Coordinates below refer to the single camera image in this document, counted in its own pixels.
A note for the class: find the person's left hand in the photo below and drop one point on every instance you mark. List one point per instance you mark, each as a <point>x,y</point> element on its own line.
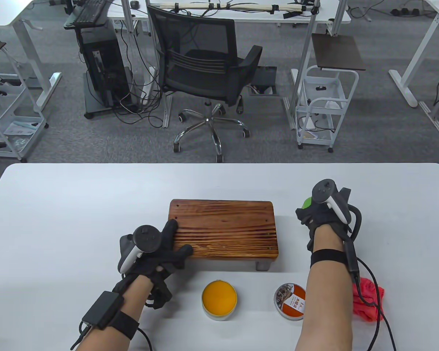
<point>157,263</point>

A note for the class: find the person's right hand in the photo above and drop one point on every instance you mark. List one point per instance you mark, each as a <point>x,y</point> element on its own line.
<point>320,215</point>

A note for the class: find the green round sponge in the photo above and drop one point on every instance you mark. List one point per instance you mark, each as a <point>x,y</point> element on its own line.
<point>307,202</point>

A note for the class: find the round metal wood wax tin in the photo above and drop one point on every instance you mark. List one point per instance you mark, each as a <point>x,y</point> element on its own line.
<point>218,298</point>

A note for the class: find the brown wooden stool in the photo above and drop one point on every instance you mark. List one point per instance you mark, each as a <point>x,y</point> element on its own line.
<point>223,226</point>

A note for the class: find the round metal tin lid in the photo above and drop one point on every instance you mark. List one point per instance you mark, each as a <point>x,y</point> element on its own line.
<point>291,301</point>

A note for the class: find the red cloth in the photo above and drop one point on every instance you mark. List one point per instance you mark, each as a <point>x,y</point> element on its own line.
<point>369,303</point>

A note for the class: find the person's left forearm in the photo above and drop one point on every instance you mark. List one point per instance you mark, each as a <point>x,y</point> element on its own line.
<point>128,310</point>

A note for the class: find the person's right forearm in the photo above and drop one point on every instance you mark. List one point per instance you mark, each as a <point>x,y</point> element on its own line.
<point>327,292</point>

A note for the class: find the black and white controller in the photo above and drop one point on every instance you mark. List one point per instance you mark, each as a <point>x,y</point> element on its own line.
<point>146,237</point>
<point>325,190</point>

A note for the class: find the white rolling cart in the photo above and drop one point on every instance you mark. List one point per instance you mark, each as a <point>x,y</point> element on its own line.
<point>18,128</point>
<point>323,138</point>

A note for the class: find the black floor socket box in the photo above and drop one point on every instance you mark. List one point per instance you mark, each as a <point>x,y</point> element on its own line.
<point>265,76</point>

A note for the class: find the grey computer stand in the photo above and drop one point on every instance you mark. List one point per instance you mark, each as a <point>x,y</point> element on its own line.
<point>93,102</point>

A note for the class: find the white power strip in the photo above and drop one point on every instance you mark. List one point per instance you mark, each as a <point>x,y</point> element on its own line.
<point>146,89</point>

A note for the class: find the black mesh office chair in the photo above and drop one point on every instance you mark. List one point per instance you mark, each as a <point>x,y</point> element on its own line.
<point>205,73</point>

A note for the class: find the white desk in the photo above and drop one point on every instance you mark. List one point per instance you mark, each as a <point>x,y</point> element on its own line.
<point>7,11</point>
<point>422,49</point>
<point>241,16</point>

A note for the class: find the black computer tower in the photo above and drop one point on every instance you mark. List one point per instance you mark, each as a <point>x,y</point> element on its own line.
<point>106,69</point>

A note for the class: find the black power strip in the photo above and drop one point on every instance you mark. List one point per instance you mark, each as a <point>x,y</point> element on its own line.
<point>404,11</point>

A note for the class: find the beige rod bundle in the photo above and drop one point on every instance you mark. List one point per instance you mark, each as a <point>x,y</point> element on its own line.
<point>241,6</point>

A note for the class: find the black keyboard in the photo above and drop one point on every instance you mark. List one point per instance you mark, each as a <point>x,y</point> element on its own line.
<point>89,11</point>

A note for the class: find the aluminium floor rail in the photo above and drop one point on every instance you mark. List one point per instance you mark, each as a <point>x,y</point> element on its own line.
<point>433,119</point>

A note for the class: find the aluminium frame post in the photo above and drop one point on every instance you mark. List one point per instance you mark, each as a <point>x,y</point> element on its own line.
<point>303,55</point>
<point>165,109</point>

